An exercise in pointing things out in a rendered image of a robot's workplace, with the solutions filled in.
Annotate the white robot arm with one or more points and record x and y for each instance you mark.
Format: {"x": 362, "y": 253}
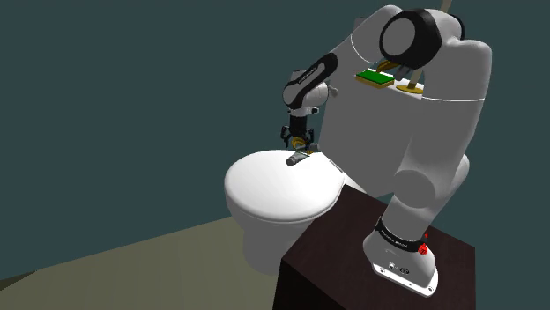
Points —
{"x": 442, "y": 141}

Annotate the dark grey cylindrical tool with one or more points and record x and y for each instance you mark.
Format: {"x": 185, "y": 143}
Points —
{"x": 294, "y": 160}

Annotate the white toilet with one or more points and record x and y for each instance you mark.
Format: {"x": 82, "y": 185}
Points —
{"x": 275, "y": 184}

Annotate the green and yellow sponge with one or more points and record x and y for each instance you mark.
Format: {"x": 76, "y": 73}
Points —
{"x": 374, "y": 77}

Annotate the dark brown robot stand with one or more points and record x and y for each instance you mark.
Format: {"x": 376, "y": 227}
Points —
{"x": 343, "y": 257}

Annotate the gold curved object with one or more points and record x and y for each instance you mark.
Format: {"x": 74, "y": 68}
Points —
{"x": 385, "y": 65}

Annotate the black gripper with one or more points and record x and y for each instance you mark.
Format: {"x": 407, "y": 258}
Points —
{"x": 298, "y": 125}

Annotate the wooden stick on round base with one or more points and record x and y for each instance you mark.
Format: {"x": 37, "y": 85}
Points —
{"x": 409, "y": 88}

